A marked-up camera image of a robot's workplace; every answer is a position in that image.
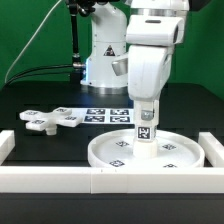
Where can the white right fence bar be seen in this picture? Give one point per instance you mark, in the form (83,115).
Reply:
(214,150)

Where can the white round table top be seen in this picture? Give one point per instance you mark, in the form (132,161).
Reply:
(117,149)

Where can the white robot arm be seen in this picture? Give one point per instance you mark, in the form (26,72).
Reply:
(109,25)

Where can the white front fence bar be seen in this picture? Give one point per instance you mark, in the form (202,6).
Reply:
(15,179)

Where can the white left fence bar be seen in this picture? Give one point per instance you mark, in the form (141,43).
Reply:
(7,143)

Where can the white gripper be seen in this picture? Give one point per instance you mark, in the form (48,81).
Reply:
(148,62)

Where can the white marker sheet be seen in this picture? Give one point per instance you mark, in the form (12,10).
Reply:
(102,115)

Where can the white cross-shaped table base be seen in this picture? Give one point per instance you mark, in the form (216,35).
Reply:
(41,121)

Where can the white fence bar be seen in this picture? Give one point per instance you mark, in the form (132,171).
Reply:
(15,179)
(7,143)
(214,150)

